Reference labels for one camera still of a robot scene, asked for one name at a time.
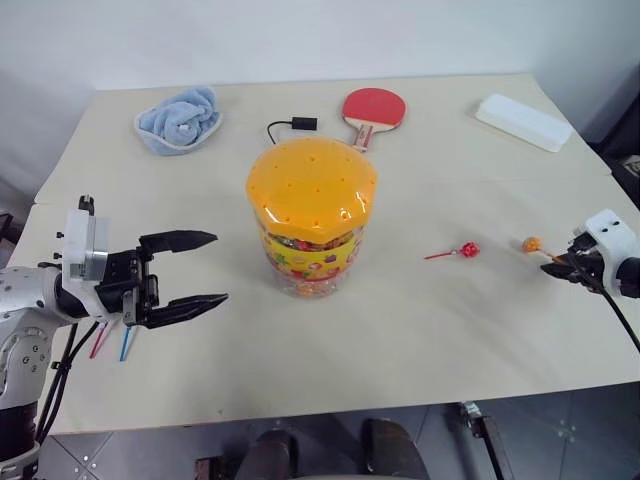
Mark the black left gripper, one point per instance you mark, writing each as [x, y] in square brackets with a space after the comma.
[125, 280]

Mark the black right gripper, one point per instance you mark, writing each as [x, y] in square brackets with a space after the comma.
[590, 262]

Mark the orange lollipop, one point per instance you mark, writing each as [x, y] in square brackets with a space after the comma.
[530, 245]

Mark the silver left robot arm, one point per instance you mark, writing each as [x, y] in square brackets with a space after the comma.
[22, 310]

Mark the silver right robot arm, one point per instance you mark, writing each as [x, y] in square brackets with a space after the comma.
[631, 277]

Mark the clear colourful lollipop jar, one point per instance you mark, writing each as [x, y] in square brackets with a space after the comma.
[310, 265]

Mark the orange perforated jar lid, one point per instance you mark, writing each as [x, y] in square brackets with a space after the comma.
[310, 185]

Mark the lollipop with blue stick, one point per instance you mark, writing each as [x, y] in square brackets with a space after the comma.
[126, 345]

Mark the red lollipop red stick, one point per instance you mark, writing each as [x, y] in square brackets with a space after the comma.
[469, 250]

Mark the lollipop with pink stick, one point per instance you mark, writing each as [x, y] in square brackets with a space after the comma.
[97, 342]

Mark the dark chair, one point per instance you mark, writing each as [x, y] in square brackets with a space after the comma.
[620, 150]

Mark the white foam box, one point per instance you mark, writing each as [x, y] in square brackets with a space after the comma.
[522, 121]

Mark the light blue towel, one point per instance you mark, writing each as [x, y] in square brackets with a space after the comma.
[177, 120]

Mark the dark box at table edge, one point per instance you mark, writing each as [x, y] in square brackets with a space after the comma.
[5, 237]

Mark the dark rounded shape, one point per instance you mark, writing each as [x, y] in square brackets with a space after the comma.
[392, 450]
[270, 455]

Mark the red table tennis paddle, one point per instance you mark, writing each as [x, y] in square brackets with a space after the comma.
[375, 107]

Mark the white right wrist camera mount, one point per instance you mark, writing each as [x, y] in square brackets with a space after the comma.
[607, 240]

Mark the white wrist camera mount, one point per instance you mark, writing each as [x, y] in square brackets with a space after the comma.
[607, 240]
[80, 245]

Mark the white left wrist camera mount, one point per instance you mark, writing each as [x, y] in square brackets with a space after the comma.
[80, 245]

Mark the metal table leg bracket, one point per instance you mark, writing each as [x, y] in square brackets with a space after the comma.
[482, 435]

